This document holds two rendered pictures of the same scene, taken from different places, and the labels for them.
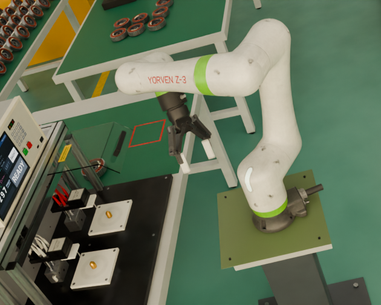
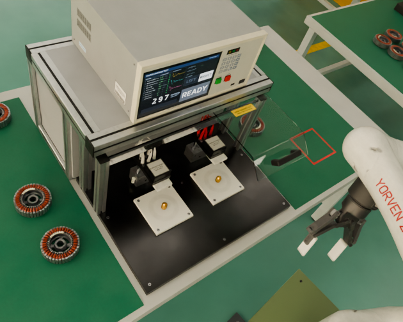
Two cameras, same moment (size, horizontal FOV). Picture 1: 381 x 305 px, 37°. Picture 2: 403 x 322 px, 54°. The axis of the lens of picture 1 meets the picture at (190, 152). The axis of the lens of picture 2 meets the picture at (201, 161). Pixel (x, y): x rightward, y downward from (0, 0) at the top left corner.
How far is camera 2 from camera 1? 0.85 m
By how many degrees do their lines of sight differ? 18
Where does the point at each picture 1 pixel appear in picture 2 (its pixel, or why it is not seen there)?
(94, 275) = (155, 214)
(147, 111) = (332, 127)
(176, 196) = (272, 227)
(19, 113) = (250, 47)
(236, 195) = (309, 291)
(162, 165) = (293, 188)
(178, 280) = not seen: hidden behind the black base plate
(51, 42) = not seen: outside the picture
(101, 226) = (204, 181)
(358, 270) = not seen: outside the picture
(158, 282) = (183, 282)
